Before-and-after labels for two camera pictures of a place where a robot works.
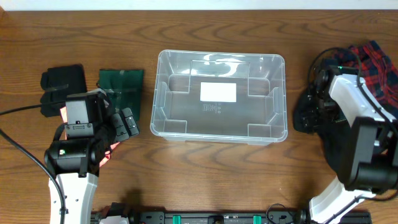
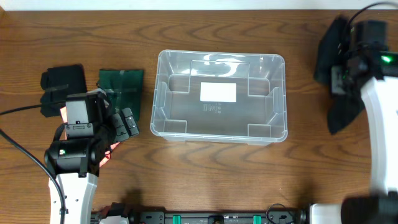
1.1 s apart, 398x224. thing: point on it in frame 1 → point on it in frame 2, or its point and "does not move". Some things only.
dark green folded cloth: (129, 82) does not move
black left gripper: (104, 137) does not move
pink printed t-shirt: (63, 112) does not move
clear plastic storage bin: (219, 97) does not move
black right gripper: (310, 117) → (341, 85)
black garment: (335, 136) → (344, 35)
